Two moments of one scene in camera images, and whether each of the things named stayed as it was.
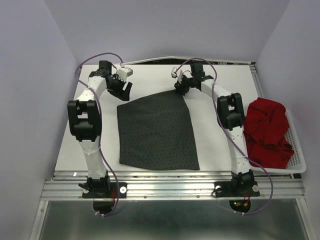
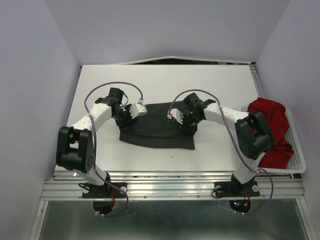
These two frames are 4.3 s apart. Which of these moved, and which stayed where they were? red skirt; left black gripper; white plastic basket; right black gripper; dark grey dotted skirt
Moved: dark grey dotted skirt; left black gripper; right black gripper
Stayed: white plastic basket; red skirt
